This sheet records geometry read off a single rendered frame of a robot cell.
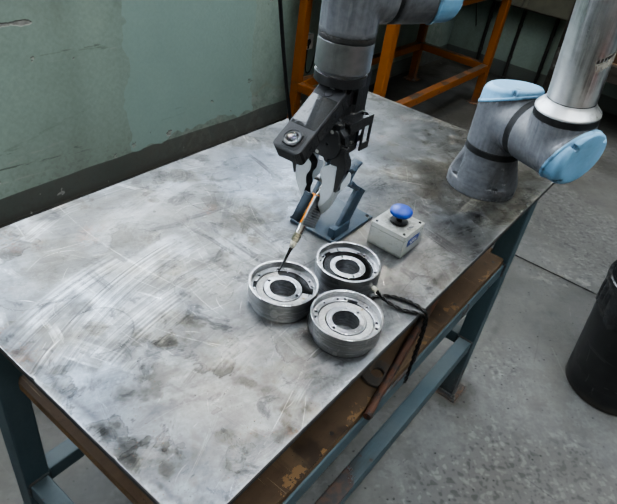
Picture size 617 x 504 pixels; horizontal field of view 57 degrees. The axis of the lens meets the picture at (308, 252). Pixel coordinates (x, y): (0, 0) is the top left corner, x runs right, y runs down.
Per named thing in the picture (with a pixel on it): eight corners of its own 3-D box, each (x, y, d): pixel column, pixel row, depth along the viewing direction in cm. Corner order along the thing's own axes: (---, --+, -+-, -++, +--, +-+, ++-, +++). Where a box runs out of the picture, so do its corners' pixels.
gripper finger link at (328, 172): (354, 208, 88) (360, 152, 83) (332, 222, 84) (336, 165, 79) (338, 201, 90) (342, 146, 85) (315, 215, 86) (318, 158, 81)
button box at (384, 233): (400, 259, 99) (406, 236, 96) (366, 241, 103) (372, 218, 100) (422, 241, 105) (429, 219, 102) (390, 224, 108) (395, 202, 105)
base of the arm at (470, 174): (464, 160, 135) (477, 121, 129) (524, 186, 128) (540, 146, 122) (434, 181, 124) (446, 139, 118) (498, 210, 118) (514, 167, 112)
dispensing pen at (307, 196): (264, 267, 86) (314, 167, 84) (277, 270, 90) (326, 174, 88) (275, 274, 85) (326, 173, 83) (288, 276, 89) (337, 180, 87)
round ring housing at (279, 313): (241, 321, 82) (243, 300, 80) (251, 276, 91) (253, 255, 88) (313, 331, 82) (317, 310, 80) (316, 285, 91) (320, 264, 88)
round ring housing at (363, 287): (299, 277, 92) (302, 257, 89) (340, 253, 99) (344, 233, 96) (350, 311, 87) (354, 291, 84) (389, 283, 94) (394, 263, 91)
